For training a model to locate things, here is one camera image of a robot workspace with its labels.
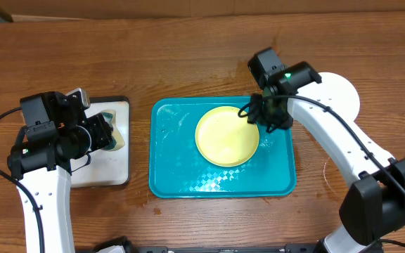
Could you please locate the green yellow sponge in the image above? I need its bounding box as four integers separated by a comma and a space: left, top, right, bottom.
101, 110, 125, 152

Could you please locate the yellow plate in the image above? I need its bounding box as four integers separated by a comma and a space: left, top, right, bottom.
195, 106, 260, 167

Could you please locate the white plate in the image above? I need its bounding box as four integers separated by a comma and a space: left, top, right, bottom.
297, 72, 360, 121

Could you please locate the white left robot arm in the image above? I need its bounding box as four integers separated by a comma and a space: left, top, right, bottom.
20, 110, 129, 252

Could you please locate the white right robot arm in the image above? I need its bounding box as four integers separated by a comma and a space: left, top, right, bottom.
245, 58, 405, 252

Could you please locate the black tray with soapy water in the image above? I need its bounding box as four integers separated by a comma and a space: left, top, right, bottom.
70, 96, 130, 188

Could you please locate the teal plastic tray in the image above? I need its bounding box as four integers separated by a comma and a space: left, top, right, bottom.
149, 96, 297, 198

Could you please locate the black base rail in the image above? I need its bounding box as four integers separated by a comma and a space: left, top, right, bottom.
89, 235, 330, 253

